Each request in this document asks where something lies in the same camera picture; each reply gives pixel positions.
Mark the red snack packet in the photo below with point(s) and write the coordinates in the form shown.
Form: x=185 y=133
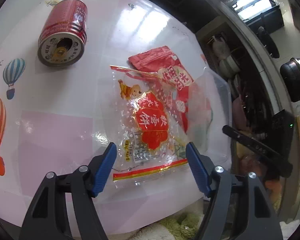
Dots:
x=155 y=57

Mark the white plastic bag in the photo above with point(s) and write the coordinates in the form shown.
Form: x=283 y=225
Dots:
x=218 y=47

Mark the red drink can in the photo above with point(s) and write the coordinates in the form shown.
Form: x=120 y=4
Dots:
x=62 y=27

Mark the stack of bowls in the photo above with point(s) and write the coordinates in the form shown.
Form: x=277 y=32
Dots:
x=228 y=65

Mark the concrete kitchen counter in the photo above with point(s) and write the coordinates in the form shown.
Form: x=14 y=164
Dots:
x=240 y=22

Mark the black wok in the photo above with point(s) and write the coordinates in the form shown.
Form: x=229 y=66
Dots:
x=296 y=80

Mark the balloon print table cover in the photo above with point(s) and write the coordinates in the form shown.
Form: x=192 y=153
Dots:
x=65 y=130

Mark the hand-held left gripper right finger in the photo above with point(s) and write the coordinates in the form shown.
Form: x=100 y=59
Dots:
x=197 y=167

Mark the clear wrapper with red label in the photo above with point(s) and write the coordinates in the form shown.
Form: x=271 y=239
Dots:
x=150 y=127

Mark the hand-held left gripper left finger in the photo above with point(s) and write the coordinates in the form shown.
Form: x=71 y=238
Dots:
x=103 y=170

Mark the black frying pan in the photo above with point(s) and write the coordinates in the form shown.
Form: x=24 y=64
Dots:
x=267 y=42

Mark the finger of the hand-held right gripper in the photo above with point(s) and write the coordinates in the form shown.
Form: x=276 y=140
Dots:
x=255 y=146

